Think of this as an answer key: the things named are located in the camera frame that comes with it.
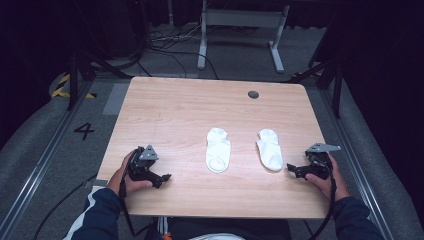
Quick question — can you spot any person's right hand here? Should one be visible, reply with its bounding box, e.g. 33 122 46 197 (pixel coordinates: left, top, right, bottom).
304 153 351 202

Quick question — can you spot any metal floor rail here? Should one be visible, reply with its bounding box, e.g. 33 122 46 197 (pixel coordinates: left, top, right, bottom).
319 89 398 240
0 79 95 234

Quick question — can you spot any yellow black hazard tape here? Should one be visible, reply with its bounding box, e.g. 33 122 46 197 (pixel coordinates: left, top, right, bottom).
50 73 98 100

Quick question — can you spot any right hand-held gripper cable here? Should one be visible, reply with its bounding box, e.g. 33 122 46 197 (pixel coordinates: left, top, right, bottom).
308 158 338 240

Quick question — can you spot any black floor cable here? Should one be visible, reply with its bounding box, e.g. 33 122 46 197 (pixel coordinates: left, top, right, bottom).
32 173 98 240

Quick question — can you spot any left hand-held gripper cable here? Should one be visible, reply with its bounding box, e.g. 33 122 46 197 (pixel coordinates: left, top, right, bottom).
119 156 151 238

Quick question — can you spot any small grey tape strip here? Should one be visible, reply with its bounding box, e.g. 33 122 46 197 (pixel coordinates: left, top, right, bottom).
89 178 110 188

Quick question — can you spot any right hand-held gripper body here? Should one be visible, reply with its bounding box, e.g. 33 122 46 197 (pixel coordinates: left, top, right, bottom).
304 142 342 181

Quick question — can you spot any white metal desk frame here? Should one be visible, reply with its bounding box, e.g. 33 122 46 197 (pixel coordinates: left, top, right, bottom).
196 0 291 74

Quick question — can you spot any bundle of floor cables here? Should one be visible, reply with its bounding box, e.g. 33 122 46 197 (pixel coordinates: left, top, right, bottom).
134 22 222 81

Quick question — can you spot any hand-held gripper cable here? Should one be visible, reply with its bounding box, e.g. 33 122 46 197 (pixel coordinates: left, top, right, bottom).
308 158 338 240
119 156 151 238

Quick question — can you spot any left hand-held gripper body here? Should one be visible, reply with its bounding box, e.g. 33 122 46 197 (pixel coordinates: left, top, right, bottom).
127 144 164 183

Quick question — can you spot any large grey tape patch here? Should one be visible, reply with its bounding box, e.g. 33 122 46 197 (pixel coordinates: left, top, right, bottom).
102 82 131 117

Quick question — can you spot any black metal stand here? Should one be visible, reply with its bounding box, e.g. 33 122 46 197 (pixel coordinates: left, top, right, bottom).
65 49 98 112
289 59 345 120

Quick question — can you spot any person's torso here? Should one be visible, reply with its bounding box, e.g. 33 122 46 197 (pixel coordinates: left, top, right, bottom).
156 216 295 240

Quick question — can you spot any white ankle sock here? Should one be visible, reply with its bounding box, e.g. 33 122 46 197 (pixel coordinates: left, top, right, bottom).
255 128 285 173
204 126 232 174

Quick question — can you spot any person's left hand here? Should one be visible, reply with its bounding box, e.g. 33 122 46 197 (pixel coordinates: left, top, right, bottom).
106 150 154 197

